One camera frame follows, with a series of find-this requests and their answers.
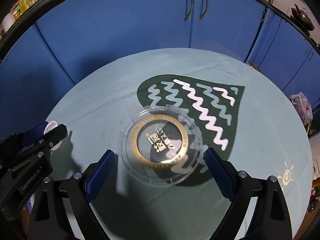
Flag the black wok with lid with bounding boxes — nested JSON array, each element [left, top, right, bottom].
[[291, 4, 315, 31]]

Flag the teal printed tablecloth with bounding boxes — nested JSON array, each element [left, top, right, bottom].
[[30, 48, 315, 240]]

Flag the blue kitchen cabinets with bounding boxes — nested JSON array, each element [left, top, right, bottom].
[[1, 0, 319, 137]]

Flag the white bottle cap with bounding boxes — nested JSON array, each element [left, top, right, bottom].
[[44, 121, 65, 152]]

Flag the clear round plastic lid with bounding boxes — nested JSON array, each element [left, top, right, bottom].
[[119, 105, 202, 186]]

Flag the grey bin with plastic bag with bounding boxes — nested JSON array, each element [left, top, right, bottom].
[[290, 92, 313, 126]]

